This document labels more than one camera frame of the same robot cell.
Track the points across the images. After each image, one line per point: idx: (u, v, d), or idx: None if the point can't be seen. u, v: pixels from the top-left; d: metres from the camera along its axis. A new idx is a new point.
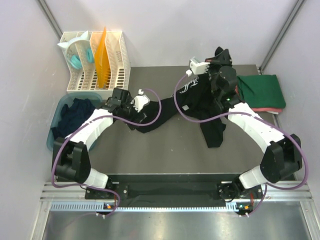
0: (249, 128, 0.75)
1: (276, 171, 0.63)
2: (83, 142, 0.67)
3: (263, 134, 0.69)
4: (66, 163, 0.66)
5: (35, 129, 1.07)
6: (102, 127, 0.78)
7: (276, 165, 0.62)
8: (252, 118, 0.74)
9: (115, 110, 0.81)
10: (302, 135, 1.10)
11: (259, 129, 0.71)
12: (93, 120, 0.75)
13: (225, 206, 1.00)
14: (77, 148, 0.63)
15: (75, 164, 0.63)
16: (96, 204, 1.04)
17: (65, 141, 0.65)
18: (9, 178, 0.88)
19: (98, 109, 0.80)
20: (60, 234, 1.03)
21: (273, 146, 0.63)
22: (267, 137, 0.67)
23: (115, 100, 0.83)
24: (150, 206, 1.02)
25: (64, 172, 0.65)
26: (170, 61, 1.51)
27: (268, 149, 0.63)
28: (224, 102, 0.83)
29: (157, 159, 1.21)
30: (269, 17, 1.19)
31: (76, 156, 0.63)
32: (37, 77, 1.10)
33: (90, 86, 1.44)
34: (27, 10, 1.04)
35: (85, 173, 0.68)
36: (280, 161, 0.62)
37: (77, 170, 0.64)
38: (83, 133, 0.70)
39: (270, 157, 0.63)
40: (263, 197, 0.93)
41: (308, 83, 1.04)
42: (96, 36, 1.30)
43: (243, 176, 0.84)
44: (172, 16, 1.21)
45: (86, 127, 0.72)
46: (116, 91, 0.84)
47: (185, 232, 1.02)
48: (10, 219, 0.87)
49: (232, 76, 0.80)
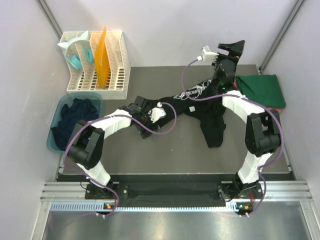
0: (237, 107, 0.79)
1: (255, 140, 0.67)
2: (102, 129, 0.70)
3: (247, 108, 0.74)
4: (79, 146, 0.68)
5: (35, 129, 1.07)
6: (119, 125, 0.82)
7: (254, 133, 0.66)
8: (241, 99, 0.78)
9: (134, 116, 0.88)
10: (303, 136, 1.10)
11: (244, 105, 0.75)
12: (115, 116, 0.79)
13: (226, 206, 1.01)
14: (97, 132, 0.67)
15: (90, 146, 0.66)
16: (96, 204, 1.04)
17: (86, 124, 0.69)
18: (9, 178, 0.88)
19: (120, 110, 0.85)
20: (60, 234, 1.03)
21: (252, 116, 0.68)
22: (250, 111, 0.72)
23: (136, 107, 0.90)
24: (150, 206, 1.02)
25: (75, 153, 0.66)
26: (170, 61, 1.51)
27: (248, 119, 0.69)
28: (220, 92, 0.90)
29: (157, 159, 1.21)
30: (269, 17, 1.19)
31: (93, 138, 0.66)
32: (37, 77, 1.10)
33: (90, 86, 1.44)
34: (27, 10, 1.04)
35: (93, 161, 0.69)
36: (258, 130, 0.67)
37: (89, 153, 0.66)
38: (103, 123, 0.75)
39: (249, 127, 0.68)
40: (263, 197, 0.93)
41: (309, 83, 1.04)
42: (96, 36, 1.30)
43: (241, 171, 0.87)
44: (172, 16, 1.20)
45: (107, 119, 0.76)
46: (139, 100, 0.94)
47: (184, 232, 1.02)
48: (11, 219, 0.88)
49: (231, 69, 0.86)
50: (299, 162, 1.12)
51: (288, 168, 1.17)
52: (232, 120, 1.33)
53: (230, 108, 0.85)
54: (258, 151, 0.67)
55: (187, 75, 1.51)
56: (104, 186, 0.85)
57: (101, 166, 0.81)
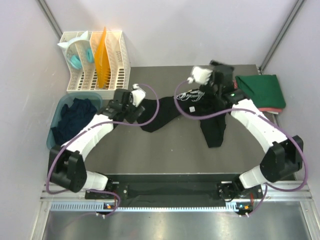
0: (252, 126, 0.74)
1: (276, 172, 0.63)
2: (78, 151, 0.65)
3: (266, 133, 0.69)
4: (62, 171, 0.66)
5: (35, 129, 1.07)
6: (100, 134, 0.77)
7: (277, 167, 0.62)
8: (257, 116, 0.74)
9: (116, 116, 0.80)
10: (303, 135, 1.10)
11: (263, 128, 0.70)
12: (92, 127, 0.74)
13: (225, 206, 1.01)
14: (73, 158, 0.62)
15: (69, 173, 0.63)
16: (96, 204, 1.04)
17: (61, 149, 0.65)
18: (9, 178, 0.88)
19: (99, 115, 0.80)
20: (60, 234, 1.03)
21: (275, 147, 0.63)
22: (271, 137, 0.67)
23: (116, 103, 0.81)
24: (150, 206, 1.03)
25: (60, 180, 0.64)
26: (170, 62, 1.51)
27: (270, 150, 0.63)
28: (228, 97, 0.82)
29: (157, 159, 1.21)
30: (269, 17, 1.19)
31: (69, 165, 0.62)
32: (37, 77, 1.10)
33: (90, 86, 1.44)
34: (27, 10, 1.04)
35: (79, 183, 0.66)
36: (281, 163, 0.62)
37: (72, 179, 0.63)
38: (80, 141, 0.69)
39: (270, 157, 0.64)
40: (263, 197, 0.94)
41: (309, 83, 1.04)
42: (96, 36, 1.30)
43: (243, 176, 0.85)
44: (172, 16, 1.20)
45: (84, 134, 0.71)
46: (118, 93, 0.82)
47: (184, 232, 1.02)
48: (10, 219, 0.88)
49: (227, 69, 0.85)
50: None
51: None
52: (232, 120, 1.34)
53: (241, 121, 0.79)
54: (278, 180, 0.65)
55: (188, 75, 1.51)
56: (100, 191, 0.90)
57: (92, 177, 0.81)
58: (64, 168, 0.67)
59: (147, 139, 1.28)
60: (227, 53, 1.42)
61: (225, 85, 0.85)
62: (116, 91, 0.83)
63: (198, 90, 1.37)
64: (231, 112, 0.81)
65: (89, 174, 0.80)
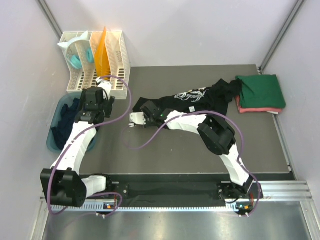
0: (184, 125, 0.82)
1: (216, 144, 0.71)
2: (71, 169, 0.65)
3: (192, 122, 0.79)
4: (61, 191, 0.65)
5: (35, 129, 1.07)
6: (86, 141, 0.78)
7: (211, 138, 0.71)
8: (181, 116, 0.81)
9: (96, 118, 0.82)
10: (303, 135, 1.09)
11: (189, 121, 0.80)
12: (75, 138, 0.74)
13: (226, 206, 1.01)
14: (68, 177, 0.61)
15: (69, 191, 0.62)
16: (96, 204, 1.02)
17: (53, 171, 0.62)
18: (9, 177, 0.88)
19: (78, 122, 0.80)
20: (60, 234, 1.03)
21: (201, 126, 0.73)
22: (196, 123, 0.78)
23: (92, 105, 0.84)
24: (150, 206, 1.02)
25: (61, 200, 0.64)
26: (171, 62, 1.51)
27: (199, 130, 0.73)
28: (159, 118, 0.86)
29: (154, 159, 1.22)
30: (269, 17, 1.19)
31: (67, 184, 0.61)
32: (37, 77, 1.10)
33: (90, 86, 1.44)
34: (27, 9, 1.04)
35: (81, 195, 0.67)
36: (212, 134, 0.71)
37: (73, 196, 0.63)
38: (68, 157, 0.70)
39: (204, 136, 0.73)
40: (259, 189, 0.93)
41: (309, 83, 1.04)
42: (96, 36, 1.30)
43: (232, 177, 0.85)
44: (172, 16, 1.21)
45: (70, 149, 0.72)
46: (89, 95, 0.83)
47: (185, 232, 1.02)
48: (10, 219, 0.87)
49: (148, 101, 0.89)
50: (299, 162, 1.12)
51: (288, 168, 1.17)
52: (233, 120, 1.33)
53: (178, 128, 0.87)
54: (223, 151, 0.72)
55: (188, 74, 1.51)
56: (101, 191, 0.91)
57: (91, 185, 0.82)
58: (60, 187, 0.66)
59: (141, 139, 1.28)
60: (227, 52, 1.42)
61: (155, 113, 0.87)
62: (86, 93, 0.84)
63: (198, 90, 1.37)
64: (167, 124, 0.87)
65: (87, 183, 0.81)
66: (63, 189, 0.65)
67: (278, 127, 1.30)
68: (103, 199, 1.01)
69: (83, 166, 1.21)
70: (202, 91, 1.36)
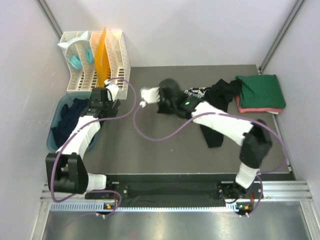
0: (218, 126, 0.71)
1: (256, 158, 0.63)
2: (76, 153, 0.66)
3: (233, 128, 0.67)
4: (63, 177, 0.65)
5: (35, 129, 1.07)
6: (91, 133, 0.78)
7: (255, 153, 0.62)
8: (217, 115, 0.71)
9: (100, 113, 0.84)
10: (303, 135, 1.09)
11: (228, 125, 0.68)
12: (81, 128, 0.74)
13: (226, 206, 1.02)
14: (72, 160, 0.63)
15: (72, 175, 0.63)
16: (96, 204, 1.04)
17: (58, 155, 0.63)
18: (9, 177, 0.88)
19: (83, 116, 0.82)
20: (60, 234, 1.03)
21: (247, 137, 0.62)
22: (238, 130, 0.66)
23: (97, 103, 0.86)
24: (150, 206, 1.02)
25: (63, 186, 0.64)
26: (171, 62, 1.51)
27: (243, 141, 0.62)
28: (184, 106, 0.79)
29: (154, 159, 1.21)
30: (269, 17, 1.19)
31: (71, 168, 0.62)
32: (37, 77, 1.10)
33: (90, 86, 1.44)
34: (27, 9, 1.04)
35: (83, 183, 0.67)
36: (257, 148, 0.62)
37: (76, 181, 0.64)
38: (73, 144, 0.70)
39: (246, 148, 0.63)
40: (263, 189, 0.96)
41: (309, 83, 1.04)
42: (96, 36, 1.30)
43: (239, 177, 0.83)
44: (172, 16, 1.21)
45: (75, 136, 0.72)
46: (94, 93, 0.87)
47: (185, 232, 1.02)
48: (10, 219, 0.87)
49: (171, 83, 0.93)
50: (299, 162, 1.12)
51: (288, 168, 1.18)
52: None
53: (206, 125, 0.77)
54: (258, 165, 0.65)
55: (188, 75, 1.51)
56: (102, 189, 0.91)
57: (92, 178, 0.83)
58: (63, 174, 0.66)
59: (142, 139, 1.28)
60: (227, 52, 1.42)
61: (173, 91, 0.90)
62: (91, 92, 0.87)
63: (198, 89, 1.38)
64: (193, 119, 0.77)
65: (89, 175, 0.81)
66: (66, 176, 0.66)
67: (278, 127, 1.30)
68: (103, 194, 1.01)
69: None
70: (202, 90, 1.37)
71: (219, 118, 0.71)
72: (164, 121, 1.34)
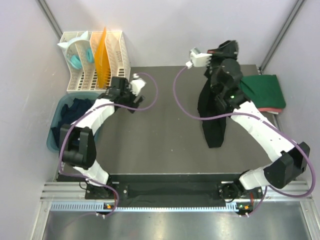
0: (256, 133, 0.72)
1: (282, 179, 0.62)
2: (88, 127, 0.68)
3: (272, 141, 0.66)
4: (74, 150, 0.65)
5: (34, 129, 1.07)
6: (104, 115, 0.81)
7: (284, 175, 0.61)
8: (261, 122, 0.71)
9: (116, 99, 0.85)
10: (303, 135, 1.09)
11: (268, 136, 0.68)
12: (97, 108, 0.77)
13: (225, 206, 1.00)
14: (85, 132, 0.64)
15: (82, 147, 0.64)
16: (96, 204, 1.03)
17: (71, 127, 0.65)
18: (8, 177, 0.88)
19: (100, 99, 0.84)
20: (61, 234, 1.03)
21: (283, 157, 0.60)
22: (277, 146, 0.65)
23: (114, 89, 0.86)
24: (150, 206, 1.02)
25: (72, 157, 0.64)
26: (171, 62, 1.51)
27: (278, 160, 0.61)
28: (228, 99, 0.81)
29: (155, 159, 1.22)
30: (269, 17, 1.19)
31: (83, 140, 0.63)
32: (37, 77, 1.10)
33: (90, 86, 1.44)
34: (27, 9, 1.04)
35: (91, 159, 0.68)
36: (289, 171, 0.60)
37: (85, 154, 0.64)
38: (87, 120, 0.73)
39: (278, 166, 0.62)
40: (264, 196, 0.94)
41: (309, 83, 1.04)
42: (96, 36, 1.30)
43: (243, 177, 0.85)
44: (172, 16, 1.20)
45: (90, 114, 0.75)
46: (115, 80, 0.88)
47: (185, 232, 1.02)
48: (10, 219, 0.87)
49: (237, 71, 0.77)
50: None
51: None
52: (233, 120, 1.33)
53: (244, 126, 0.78)
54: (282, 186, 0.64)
55: (188, 74, 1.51)
56: (103, 184, 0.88)
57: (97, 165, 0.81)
58: (74, 147, 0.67)
59: (142, 139, 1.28)
60: None
61: (221, 75, 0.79)
62: (112, 78, 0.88)
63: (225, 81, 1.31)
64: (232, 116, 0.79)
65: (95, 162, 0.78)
66: (76, 149, 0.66)
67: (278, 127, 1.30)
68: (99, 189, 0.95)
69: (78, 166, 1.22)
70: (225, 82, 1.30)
71: (262, 126, 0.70)
72: (165, 120, 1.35)
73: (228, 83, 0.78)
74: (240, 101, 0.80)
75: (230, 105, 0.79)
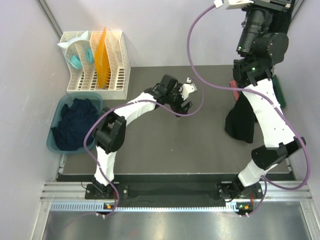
0: (263, 117, 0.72)
1: (266, 164, 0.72)
2: (124, 117, 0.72)
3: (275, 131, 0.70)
4: (106, 131, 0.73)
5: (34, 129, 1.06)
6: (143, 110, 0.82)
7: (271, 162, 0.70)
8: (273, 108, 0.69)
9: (159, 98, 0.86)
10: (302, 135, 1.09)
11: (273, 124, 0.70)
12: (138, 101, 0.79)
13: (226, 206, 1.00)
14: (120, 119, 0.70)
15: (113, 132, 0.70)
16: (96, 204, 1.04)
17: (109, 111, 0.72)
18: (8, 177, 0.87)
19: (145, 94, 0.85)
20: (60, 234, 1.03)
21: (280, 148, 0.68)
22: (278, 136, 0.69)
23: (162, 88, 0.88)
24: (150, 206, 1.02)
25: (101, 137, 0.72)
26: (171, 62, 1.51)
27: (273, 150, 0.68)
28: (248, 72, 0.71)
29: (155, 159, 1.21)
30: None
31: (116, 125, 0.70)
32: (37, 77, 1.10)
33: (90, 86, 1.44)
34: (27, 9, 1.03)
35: (117, 144, 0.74)
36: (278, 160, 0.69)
37: (112, 138, 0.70)
38: (126, 109, 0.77)
39: (270, 153, 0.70)
40: (263, 196, 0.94)
41: (309, 84, 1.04)
42: (96, 36, 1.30)
43: (242, 174, 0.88)
44: (172, 16, 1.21)
45: (130, 105, 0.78)
46: (165, 78, 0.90)
47: (185, 232, 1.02)
48: (10, 219, 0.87)
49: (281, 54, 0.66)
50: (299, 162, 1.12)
51: (288, 168, 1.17)
52: None
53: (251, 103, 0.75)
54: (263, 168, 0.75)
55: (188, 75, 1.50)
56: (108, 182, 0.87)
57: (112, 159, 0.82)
58: (107, 128, 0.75)
59: (142, 139, 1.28)
60: (227, 52, 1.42)
61: (260, 48, 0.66)
62: (164, 76, 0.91)
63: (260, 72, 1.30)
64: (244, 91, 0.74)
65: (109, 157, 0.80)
66: (108, 132, 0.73)
67: None
68: (99, 187, 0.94)
69: (77, 167, 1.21)
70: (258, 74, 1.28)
71: (272, 111, 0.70)
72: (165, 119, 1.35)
73: (262, 60, 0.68)
74: (258, 77, 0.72)
75: (248, 77, 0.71)
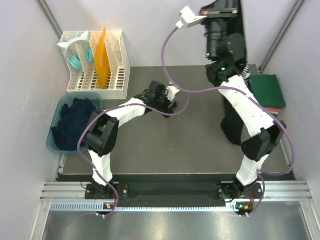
0: (241, 108, 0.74)
1: (255, 153, 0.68)
2: (116, 118, 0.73)
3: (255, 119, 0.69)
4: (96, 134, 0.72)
5: (34, 129, 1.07)
6: (134, 114, 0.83)
7: (258, 149, 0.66)
8: (247, 98, 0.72)
9: (149, 103, 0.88)
10: (303, 135, 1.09)
11: (251, 113, 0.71)
12: (130, 105, 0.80)
13: (226, 206, 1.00)
14: (111, 121, 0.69)
15: (105, 135, 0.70)
16: (96, 204, 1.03)
17: (101, 113, 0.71)
18: (8, 177, 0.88)
19: (135, 99, 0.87)
20: (61, 234, 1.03)
21: (262, 132, 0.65)
22: (258, 123, 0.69)
23: (151, 93, 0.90)
24: (150, 206, 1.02)
25: (92, 140, 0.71)
26: (171, 62, 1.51)
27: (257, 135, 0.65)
28: (219, 72, 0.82)
29: (155, 159, 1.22)
30: (269, 17, 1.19)
31: (108, 128, 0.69)
32: (37, 77, 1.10)
33: (90, 86, 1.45)
34: (27, 9, 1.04)
35: (109, 147, 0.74)
36: (265, 146, 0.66)
37: (104, 141, 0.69)
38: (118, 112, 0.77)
39: (255, 140, 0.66)
40: (263, 194, 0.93)
41: (309, 83, 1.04)
42: (96, 36, 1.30)
43: (239, 173, 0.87)
44: (173, 16, 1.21)
45: (123, 108, 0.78)
46: (153, 85, 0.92)
47: (185, 232, 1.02)
48: (10, 219, 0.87)
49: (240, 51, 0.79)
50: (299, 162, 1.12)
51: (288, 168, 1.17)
52: None
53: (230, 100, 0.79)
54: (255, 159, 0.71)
55: (188, 75, 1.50)
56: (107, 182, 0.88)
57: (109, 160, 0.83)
58: (98, 131, 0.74)
59: (142, 139, 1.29)
60: None
61: (223, 50, 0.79)
62: (152, 82, 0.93)
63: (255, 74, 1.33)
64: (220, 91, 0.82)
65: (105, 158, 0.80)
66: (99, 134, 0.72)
67: None
68: (99, 187, 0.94)
69: (76, 167, 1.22)
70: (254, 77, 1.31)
71: (247, 101, 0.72)
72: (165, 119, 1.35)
73: (227, 59, 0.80)
74: (229, 74, 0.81)
75: (219, 77, 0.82)
